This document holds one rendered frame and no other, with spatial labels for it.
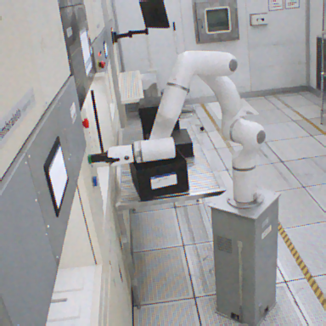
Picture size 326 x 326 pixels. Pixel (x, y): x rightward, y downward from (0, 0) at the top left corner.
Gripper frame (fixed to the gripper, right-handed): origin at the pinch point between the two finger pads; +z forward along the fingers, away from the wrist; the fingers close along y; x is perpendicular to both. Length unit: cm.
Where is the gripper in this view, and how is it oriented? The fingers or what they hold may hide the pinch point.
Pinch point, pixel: (96, 158)
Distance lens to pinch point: 168.3
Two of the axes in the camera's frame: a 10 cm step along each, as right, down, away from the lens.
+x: -1.2, -9.1, -4.1
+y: -0.7, -4.0, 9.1
